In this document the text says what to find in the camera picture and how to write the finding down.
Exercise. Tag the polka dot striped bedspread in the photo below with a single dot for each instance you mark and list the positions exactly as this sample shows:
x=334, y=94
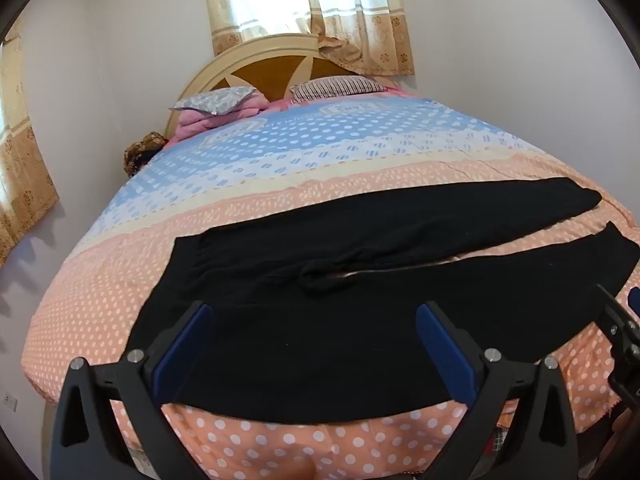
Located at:
x=300, y=170

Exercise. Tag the cream wooden headboard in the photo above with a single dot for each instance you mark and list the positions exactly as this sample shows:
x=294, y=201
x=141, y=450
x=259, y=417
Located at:
x=270, y=67

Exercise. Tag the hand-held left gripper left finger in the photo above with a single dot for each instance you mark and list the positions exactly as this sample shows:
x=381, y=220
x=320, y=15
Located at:
x=184, y=346

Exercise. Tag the beige floral window curtain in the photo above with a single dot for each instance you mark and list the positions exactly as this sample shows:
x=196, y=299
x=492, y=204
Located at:
x=350, y=25
x=25, y=175

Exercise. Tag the striped pillow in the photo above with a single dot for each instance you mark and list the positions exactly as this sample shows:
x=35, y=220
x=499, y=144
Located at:
x=335, y=87

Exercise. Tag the black pants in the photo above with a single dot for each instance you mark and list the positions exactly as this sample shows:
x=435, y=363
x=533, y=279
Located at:
x=325, y=355

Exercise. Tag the pink folded blanket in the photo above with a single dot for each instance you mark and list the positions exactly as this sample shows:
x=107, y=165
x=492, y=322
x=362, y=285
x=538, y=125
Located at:
x=210, y=120

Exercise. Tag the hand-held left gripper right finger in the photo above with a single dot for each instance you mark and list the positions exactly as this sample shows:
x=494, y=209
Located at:
x=446, y=346

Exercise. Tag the brown patterned bag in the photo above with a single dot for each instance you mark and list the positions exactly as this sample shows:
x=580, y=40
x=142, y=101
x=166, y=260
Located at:
x=142, y=152

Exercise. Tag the grey dotted pillow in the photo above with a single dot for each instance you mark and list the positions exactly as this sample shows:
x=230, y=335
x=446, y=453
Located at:
x=212, y=100

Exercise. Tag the white wall outlet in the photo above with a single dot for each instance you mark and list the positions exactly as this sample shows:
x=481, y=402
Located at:
x=10, y=400

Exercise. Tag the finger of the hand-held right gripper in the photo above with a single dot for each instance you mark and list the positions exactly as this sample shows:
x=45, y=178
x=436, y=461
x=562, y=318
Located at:
x=622, y=332

